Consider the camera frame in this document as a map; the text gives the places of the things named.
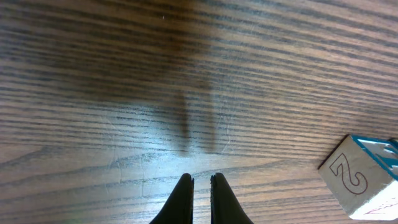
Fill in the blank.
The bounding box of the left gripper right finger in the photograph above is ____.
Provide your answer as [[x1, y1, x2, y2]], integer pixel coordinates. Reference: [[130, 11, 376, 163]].
[[210, 172, 253, 224]]

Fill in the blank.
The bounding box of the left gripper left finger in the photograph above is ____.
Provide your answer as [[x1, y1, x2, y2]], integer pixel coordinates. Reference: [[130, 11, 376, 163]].
[[150, 173, 194, 224]]

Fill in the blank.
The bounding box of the white block red drawing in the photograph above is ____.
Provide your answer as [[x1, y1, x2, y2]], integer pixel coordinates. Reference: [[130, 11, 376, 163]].
[[318, 135, 397, 221]]

